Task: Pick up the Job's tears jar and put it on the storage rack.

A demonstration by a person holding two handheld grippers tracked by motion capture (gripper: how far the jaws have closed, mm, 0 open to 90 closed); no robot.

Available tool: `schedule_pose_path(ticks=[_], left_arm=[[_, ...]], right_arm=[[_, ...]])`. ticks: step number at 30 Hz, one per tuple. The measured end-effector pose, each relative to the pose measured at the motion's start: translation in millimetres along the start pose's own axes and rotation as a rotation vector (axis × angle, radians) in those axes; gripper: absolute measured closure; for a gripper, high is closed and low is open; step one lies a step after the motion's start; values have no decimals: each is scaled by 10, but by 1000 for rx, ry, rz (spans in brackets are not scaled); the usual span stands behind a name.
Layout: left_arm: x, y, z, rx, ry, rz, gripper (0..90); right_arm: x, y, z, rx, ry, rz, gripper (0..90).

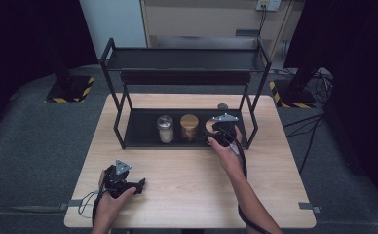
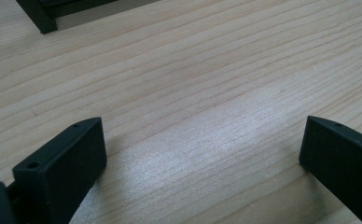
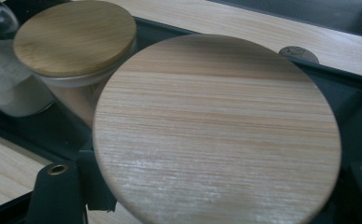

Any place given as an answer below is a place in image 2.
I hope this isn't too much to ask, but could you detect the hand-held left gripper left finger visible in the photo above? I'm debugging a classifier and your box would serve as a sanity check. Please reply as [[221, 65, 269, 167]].
[[11, 116, 108, 224]]

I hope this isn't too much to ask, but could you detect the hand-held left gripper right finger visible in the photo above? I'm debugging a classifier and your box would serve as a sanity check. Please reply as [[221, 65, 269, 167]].
[[298, 115, 362, 224]]

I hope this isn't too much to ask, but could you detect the black metal shelf rack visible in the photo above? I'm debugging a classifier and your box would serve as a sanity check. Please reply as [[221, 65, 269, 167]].
[[15, 0, 121, 35]]

